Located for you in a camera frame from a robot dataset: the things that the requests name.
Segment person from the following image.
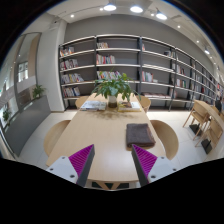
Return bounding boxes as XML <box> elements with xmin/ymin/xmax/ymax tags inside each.
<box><xmin>215</xmin><ymin>96</ymin><xmax>224</xmax><ymax>113</ymax></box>

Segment green potted plant, white pot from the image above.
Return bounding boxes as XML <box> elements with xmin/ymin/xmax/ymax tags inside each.
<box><xmin>91</xmin><ymin>71</ymin><xmax>141</xmax><ymax>109</ymax></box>

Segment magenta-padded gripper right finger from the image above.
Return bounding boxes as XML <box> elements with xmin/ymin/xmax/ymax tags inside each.
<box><xmin>130</xmin><ymin>143</ymin><xmax>178</xmax><ymax>188</ymax></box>

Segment white and blue book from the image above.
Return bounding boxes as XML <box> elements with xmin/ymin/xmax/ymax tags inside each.
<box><xmin>78</xmin><ymin>100</ymin><xmax>108</xmax><ymax>112</ymax></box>

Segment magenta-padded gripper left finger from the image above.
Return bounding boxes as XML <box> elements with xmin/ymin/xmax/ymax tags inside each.
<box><xmin>45</xmin><ymin>143</ymin><xmax>96</xmax><ymax>188</ymax></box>

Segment slatted wooden chair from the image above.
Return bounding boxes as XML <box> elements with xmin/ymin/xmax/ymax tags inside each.
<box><xmin>194</xmin><ymin>117</ymin><xmax>224</xmax><ymax>149</ymax></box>
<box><xmin>182</xmin><ymin>101</ymin><xmax>208</xmax><ymax>135</ymax></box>

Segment grey zigzag-striped towel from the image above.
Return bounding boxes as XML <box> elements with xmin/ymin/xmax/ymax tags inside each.
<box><xmin>125</xmin><ymin>122</ymin><xmax>157</xmax><ymax>150</ymax></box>

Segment small leafy potted plant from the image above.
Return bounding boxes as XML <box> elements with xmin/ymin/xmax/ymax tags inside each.
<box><xmin>31</xmin><ymin>83</ymin><xmax>47</xmax><ymax>101</ymax></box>

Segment light wooden side table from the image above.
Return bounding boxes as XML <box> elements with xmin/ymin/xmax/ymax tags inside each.
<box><xmin>194</xmin><ymin>98</ymin><xmax>224</xmax><ymax>155</ymax></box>

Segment grey bookshelf unit with books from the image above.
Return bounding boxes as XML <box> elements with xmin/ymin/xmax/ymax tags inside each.
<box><xmin>58</xmin><ymin>33</ymin><xmax>224</xmax><ymax>113</ymax></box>

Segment round ceiling lights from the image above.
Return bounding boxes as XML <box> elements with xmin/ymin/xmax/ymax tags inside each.
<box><xmin>68</xmin><ymin>2</ymin><xmax>213</xmax><ymax>56</ymax></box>

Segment yellow-edged book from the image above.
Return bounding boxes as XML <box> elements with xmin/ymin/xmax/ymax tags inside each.
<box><xmin>116</xmin><ymin>100</ymin><xmax>142</xmax><ymax>113</ymax></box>

